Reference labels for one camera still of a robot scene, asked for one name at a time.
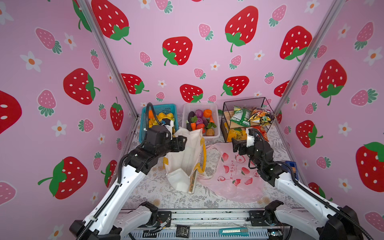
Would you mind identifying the yellow snack packet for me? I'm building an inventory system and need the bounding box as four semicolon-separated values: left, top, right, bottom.
227;128;247;143

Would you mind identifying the white canvas tote bag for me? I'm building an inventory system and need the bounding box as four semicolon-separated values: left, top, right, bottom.
163;128;207;194

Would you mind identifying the pink plastic grocery bag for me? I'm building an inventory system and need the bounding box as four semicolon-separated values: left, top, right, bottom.
199;143;264;203

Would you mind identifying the red snack packet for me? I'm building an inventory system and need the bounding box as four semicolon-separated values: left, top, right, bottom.
253;126;269;142

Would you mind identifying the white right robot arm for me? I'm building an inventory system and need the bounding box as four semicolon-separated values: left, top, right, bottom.
232;128;372;240

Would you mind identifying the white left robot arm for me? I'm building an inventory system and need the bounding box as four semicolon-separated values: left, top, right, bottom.
70;126;188;240

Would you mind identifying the yellow toy lemon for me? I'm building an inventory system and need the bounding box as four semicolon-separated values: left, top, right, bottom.
157;113;175;121

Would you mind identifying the blue object at right edge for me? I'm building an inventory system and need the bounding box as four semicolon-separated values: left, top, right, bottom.
285;161;298;175

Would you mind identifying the colourful snack packet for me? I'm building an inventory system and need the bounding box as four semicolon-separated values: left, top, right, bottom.
249;107;275;126

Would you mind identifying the teal plastic fruit basket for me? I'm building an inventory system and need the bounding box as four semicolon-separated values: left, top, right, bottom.
139;104;179;143

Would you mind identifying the toy carrot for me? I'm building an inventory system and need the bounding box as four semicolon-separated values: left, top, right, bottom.
190;123;197;131

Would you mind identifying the green snack packet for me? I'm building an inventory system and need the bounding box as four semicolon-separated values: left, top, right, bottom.
230;106;252;128

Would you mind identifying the white plastic vegetable basket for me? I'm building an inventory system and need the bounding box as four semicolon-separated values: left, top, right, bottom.
181;103;220;139

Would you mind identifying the brown toy potato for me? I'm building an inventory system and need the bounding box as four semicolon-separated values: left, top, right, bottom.
206;128;215;137

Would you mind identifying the orange toy pumpkin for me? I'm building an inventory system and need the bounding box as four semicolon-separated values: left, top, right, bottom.
203;109;212;118

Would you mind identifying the small teal device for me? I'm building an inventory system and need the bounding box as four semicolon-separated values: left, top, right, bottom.
219;227;249;237

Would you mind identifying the black wire mesh basket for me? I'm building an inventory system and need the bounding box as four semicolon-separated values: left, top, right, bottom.
220;97;277;143

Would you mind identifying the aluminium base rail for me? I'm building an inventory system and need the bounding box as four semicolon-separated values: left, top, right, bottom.
118;209;308;240

